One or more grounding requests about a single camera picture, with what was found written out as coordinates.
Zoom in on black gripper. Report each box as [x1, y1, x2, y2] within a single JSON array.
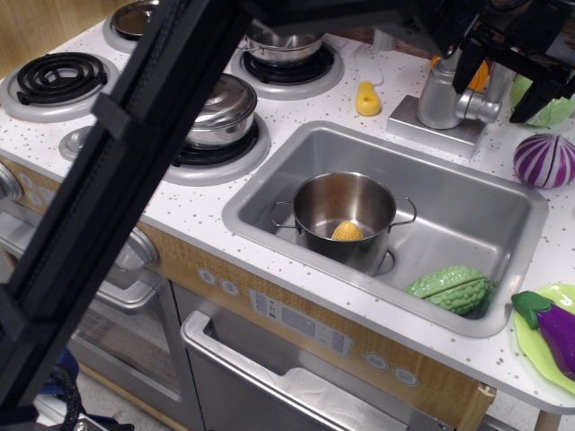
[[376, 1, 574, 123]]

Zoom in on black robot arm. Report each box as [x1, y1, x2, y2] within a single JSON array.
[[1, 1, 574, 419]]

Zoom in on silver faucet lever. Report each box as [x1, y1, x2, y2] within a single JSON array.
[[455, 89, 501, 124]]

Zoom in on orange toy fruit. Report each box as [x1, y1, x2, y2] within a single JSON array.
[[429, 54, 490, 92]]

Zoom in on green toy cabbage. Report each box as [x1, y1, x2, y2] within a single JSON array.
[[509, 75, 574, 128]]

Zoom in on silver toy faucet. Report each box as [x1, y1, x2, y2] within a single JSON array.
[[386, 53, 515, 158]]

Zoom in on purple toy onion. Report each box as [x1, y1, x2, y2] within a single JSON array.
[[513, 134, 574, 189]]

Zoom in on yellow toy pear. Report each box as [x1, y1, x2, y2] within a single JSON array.
[[355, 81, 381, 116]]

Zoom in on grey toy sink basin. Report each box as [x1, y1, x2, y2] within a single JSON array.
[[221, 119, 550, 339]]

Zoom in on green toy bitter melon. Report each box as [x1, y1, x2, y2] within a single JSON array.
[[403, 265, 491, 315]]

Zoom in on yellow toy corn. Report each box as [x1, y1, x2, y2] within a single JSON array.
[[332, 220, 364, 241]]

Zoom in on lime green plate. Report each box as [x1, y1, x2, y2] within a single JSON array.
[[514, 284, 574, 392]]

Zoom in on steel pot on back burner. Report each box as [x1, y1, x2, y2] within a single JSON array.
[[238, 21, 324, 67]]

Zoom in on purple toy eggplant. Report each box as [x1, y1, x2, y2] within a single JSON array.
[[511, 292, 574, 381]]

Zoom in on steel pan with lid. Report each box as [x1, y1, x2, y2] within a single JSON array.
[[186, 74, 258, 149]]

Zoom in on steel pan far back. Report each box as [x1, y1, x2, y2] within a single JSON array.
[[111, 0, 160, 40]]

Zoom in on silver dishwasher door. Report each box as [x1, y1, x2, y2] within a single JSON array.
[[180, 310, 455, 431]]

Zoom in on silver oven knob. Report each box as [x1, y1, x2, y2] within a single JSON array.
[[114, 227, 159, 271]]

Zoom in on silver stove knob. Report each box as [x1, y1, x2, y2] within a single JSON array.
[[58, 126, 93, 162]]

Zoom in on black coil burner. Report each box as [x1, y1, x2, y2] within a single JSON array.
[[16, 52, 109, 105]]

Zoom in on silver oven door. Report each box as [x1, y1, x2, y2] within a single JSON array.
[[0, 210, 190, 431]]

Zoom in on silver left edge knob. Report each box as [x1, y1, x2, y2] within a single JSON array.
[[0, 163, 23, 200]]

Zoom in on steel pot with handles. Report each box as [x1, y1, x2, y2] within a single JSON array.
[[270, 172, 417, 276]]

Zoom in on black cable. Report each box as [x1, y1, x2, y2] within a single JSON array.
[[42, 363, 84, 431]]

